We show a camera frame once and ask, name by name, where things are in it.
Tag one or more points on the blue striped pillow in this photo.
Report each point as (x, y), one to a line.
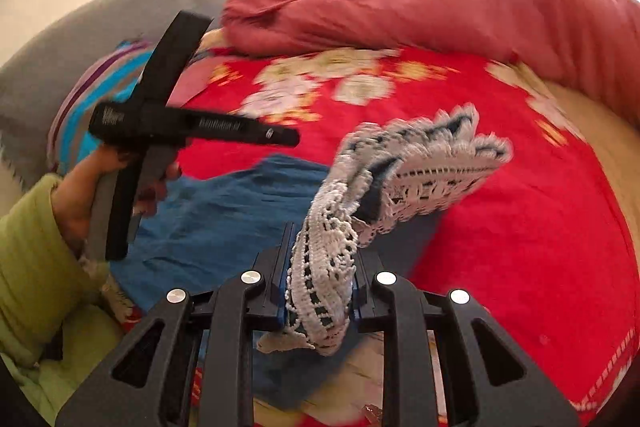
(112, 77)

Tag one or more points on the pink pillow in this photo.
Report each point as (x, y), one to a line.
(194, 79)

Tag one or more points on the left hand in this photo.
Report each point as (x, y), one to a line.
(73, 197)

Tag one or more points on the beige bed sheet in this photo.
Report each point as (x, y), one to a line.
(616, 144)

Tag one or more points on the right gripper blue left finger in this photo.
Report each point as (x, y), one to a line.
(279, 279)

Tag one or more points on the dusty red rolled duvet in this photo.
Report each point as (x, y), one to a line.
(591, 46)

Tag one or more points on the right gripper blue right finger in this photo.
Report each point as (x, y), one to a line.
(362, 302)

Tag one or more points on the grey quilted headboard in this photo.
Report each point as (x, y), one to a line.
(37, 78)

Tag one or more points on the green sleeve left forearm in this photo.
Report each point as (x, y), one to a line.
(53, 333)

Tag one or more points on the blue denim pant lace hem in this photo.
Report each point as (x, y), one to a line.
(386, 190)

